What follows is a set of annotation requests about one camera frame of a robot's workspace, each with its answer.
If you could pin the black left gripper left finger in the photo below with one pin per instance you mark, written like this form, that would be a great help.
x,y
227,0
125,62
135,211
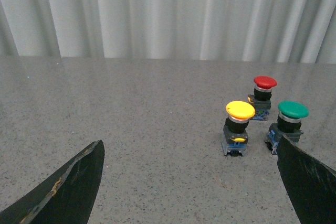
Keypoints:
x,y
66,196

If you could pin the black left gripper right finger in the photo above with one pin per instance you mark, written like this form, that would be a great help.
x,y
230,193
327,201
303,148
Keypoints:
x,y
310,184

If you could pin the yellow mushroom push button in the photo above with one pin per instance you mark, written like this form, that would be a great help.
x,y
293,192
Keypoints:
x,y
234,137

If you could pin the green mushroom push button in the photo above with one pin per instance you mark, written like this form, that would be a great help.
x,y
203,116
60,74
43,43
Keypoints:
x,y
288,123

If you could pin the red mushroom push button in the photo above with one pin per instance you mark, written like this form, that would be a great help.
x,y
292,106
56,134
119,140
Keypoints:
x,y
261,99

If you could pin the white pleated curtain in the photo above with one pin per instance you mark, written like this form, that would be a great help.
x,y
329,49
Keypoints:
x,y
243,30

